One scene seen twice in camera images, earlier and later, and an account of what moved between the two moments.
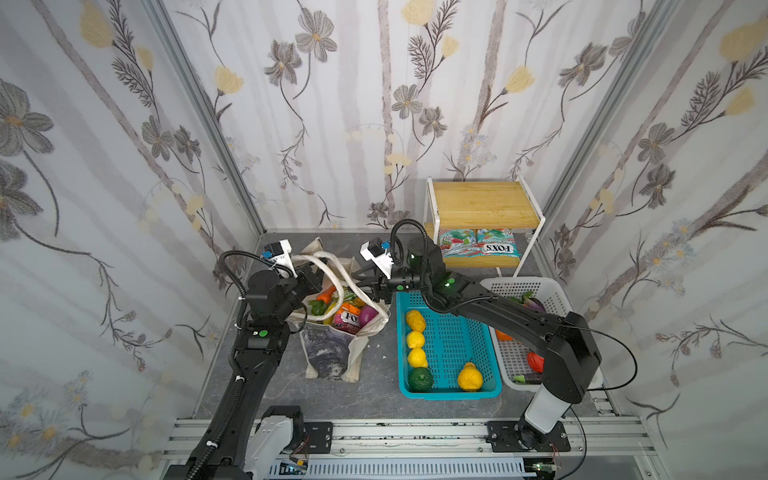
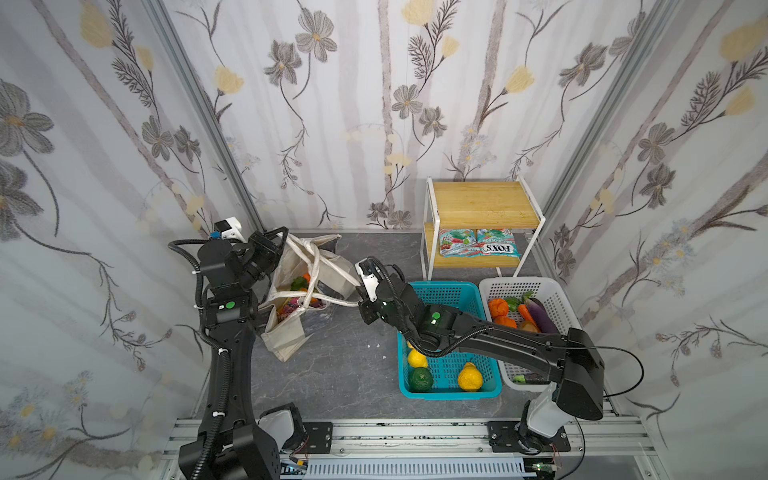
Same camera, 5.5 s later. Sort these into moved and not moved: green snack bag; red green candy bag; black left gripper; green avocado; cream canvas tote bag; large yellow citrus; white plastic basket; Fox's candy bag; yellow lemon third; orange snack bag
Moved: black left gripper; cream canvas tote bag; green snack bag; orange snack bag
Not moved: large yellow citrus; Fox's candy bag; yellow lemon third; red green candy bag; green avocado; white plastic basket
